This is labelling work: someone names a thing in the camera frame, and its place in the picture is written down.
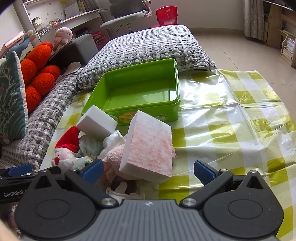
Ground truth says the pink fluffy plush toy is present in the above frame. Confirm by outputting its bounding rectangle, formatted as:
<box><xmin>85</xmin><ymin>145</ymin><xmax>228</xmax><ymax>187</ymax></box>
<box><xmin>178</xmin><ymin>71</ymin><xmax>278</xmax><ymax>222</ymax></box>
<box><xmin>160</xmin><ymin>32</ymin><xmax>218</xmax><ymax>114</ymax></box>
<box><xmin>102</xmin><ymin>145</ymin><xmax>139</xmax><ymax>183</ymax></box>

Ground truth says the white cloth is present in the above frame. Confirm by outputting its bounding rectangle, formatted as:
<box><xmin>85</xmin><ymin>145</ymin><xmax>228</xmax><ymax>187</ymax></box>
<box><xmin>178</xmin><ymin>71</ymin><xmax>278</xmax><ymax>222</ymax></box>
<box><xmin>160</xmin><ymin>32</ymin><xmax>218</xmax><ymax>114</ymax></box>
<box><xmin>97</xmin><ymin>131</ymin><xmax>125</xmax><ymax>160</ymax></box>

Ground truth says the small white sponge block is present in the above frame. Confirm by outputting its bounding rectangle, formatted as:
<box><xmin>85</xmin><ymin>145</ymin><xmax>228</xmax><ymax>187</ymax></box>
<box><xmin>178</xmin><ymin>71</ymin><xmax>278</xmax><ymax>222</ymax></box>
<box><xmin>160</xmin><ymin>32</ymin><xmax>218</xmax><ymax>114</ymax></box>
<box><xmin>76</xmin><ymin>105</ymin><xmax>118</xmax><ymax>142</ymax></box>

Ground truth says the large white pink sponge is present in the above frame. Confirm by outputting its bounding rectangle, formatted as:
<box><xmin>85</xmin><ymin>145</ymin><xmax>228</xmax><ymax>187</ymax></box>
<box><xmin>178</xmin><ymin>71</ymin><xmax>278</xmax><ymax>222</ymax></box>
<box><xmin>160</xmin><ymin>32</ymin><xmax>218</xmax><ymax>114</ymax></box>
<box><xmin>119</xmin><ymin>110</ymin><xmax>175</xmax><ymax>183</ymax></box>

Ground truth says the green plastic biscuit box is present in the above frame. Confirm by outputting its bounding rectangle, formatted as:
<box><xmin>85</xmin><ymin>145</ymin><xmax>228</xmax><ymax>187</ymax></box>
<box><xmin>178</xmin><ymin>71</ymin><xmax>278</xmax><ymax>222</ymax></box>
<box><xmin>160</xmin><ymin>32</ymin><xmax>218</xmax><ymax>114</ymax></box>
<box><xmin>82</xmin><ymin>59</ymin><xmax>181</xmax><ymax>126</ymax></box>

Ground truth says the teal patterned fabric doll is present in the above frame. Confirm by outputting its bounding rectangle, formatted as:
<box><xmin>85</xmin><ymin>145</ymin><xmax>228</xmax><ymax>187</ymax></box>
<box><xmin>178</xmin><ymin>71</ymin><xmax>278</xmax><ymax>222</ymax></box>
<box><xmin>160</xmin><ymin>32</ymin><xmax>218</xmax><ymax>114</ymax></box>
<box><xmin>71</xmin><ymin>135</ymin><xmax>103</xmax><ymax>170</ymax></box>

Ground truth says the santa claus plush toy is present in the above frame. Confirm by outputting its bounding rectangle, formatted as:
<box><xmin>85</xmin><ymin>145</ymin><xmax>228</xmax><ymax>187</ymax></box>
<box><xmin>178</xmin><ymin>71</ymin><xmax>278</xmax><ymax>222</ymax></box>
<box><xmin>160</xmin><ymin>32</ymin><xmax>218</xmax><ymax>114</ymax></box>
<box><xmin>52</xmin><ymin>126</ymin><xmax>80</xmax><ymax>173</ymax></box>

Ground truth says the teal coral pattern pillow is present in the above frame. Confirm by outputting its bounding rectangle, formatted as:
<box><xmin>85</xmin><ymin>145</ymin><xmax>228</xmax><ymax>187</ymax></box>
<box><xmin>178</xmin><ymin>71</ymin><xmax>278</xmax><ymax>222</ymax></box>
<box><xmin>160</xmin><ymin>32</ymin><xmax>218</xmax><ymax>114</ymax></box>
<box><xmin>0</xmin><ymin>51</ymin><xmax>29</xmax><ymax>145</ymax></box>

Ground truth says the green checkered plastic tablecloth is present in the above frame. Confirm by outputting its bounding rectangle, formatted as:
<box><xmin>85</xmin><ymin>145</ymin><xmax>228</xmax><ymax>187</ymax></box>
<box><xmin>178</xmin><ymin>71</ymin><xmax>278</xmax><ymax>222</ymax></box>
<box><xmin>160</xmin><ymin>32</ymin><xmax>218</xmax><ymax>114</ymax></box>
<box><xmin>39</xmin><ymin>68</ymin><xmax>296</xmax><ymax>241</ymax></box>

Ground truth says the orange carrot plush cushion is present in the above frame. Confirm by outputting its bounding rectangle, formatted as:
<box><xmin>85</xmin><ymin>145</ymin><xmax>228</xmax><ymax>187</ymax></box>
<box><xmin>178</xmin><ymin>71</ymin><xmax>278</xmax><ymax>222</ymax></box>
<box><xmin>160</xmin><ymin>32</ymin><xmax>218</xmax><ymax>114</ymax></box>
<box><xmin>21</xmin><ymin>42</ymin><xmax>61</xmax><ymax>113</ymax></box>

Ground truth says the white paper sheet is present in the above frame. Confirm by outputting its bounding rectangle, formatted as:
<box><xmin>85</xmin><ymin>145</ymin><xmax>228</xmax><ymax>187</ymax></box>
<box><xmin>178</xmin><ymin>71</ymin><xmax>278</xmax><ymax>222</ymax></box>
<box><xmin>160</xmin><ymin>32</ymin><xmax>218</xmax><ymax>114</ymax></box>
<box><xmin>62</xmin><ymin>62</ymin><xmax>82</xmax><ymax>76</ymax></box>

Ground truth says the grey sofa armrest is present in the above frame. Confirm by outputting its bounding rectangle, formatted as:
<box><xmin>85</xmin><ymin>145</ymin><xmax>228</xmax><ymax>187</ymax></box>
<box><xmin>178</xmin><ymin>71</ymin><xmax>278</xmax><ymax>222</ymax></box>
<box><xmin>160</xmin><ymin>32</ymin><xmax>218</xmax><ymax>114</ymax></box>
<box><xmin>48</xmin><ymin>34</ymin><xmax>98</xmax><ymax>69</ymax></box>

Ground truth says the grey quilted ottoman cover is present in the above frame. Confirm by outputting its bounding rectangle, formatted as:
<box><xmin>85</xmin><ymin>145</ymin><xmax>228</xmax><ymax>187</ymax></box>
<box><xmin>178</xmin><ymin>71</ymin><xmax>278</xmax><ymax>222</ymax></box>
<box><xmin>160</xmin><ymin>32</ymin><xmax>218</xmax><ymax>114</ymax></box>
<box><xmin>77</xmin><ymin>25</ymin><xmax>217</xmax><ymax>90</ymax></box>

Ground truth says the blue bunny plush doll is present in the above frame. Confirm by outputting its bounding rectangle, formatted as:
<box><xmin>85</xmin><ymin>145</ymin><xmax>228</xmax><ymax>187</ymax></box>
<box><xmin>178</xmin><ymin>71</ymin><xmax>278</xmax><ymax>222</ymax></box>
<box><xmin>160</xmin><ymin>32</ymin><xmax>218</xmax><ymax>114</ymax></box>
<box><xmin>6</xmin><ymin>30</ymin><xmax>37</xmax><ymax>58</ymax></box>

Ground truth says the pink octopus plush toy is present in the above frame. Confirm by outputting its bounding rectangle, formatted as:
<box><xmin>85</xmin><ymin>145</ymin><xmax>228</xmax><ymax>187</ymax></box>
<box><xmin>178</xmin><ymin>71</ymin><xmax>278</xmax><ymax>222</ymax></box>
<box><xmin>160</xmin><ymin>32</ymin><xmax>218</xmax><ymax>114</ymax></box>
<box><xmin>53</xmin><ymin>27</ymin><xmax>73</xmax><ymax>51</ymax></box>

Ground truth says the white desk with shelves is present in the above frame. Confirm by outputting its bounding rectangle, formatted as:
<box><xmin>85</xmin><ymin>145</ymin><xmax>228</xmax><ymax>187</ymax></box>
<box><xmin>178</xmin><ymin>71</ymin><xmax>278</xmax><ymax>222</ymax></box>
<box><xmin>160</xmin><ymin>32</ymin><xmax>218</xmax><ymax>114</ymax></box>
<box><xmin>13</xmin><ymin>1</ymin><xmax>110</xmax><ymax>47</ymax></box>

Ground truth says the grey office chair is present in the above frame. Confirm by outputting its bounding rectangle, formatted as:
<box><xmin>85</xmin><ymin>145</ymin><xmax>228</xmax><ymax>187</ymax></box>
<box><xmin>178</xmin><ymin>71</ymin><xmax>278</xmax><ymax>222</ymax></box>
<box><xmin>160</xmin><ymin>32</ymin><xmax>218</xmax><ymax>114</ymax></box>
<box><xmin>100</xmin><ymin>0</ymin><xmax>152</xmax><ymax>33</ymax></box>

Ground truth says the red plastic stool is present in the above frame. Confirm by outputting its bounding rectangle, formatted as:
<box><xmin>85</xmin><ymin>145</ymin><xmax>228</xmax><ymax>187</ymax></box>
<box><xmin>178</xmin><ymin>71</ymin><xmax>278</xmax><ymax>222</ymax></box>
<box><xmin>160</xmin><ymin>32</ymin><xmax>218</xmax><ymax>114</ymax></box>
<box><xmin>156</xmin><ymin>6</ymin><xmax>178</xmax><ymax>27</ymax></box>

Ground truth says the beige curtain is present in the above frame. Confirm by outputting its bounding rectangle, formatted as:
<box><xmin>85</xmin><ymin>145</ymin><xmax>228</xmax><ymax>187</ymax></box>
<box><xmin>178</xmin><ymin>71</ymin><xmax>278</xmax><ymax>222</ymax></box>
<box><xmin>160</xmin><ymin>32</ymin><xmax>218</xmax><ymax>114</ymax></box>
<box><xmin>242</xmin><ymin>0</ymin><xmax>264</xmax><ymax>40</ymax></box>

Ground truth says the wooden bookshelf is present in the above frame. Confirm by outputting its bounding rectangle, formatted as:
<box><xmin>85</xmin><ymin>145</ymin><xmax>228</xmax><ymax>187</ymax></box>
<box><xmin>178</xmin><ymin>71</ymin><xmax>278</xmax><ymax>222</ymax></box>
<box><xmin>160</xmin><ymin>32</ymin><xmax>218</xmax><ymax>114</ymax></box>
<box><xmin>263</xmin><ymin>1</ymin><xmax>295</xmax><ymax>68</ymax></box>

